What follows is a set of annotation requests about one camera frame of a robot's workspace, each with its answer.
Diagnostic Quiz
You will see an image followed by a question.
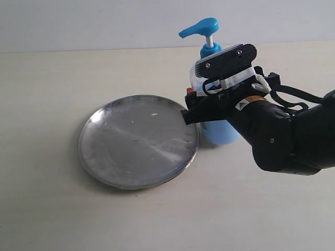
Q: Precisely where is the round stainless steel plate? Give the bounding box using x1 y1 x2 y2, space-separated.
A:
78 95 199 190

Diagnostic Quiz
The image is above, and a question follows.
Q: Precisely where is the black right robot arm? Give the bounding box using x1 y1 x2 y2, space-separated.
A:
182 66 334 175

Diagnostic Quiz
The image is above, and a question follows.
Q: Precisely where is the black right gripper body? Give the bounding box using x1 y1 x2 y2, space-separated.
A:
201 66 264 123

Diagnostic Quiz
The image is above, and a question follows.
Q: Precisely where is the blue soap pump bottle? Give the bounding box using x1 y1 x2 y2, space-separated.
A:
178 17 240 145

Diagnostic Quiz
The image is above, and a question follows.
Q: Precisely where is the black right camera cable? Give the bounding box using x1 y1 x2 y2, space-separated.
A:
203 72 324 116

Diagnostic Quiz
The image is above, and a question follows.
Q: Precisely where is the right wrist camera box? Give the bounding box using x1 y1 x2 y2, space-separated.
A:
195 43 257 79

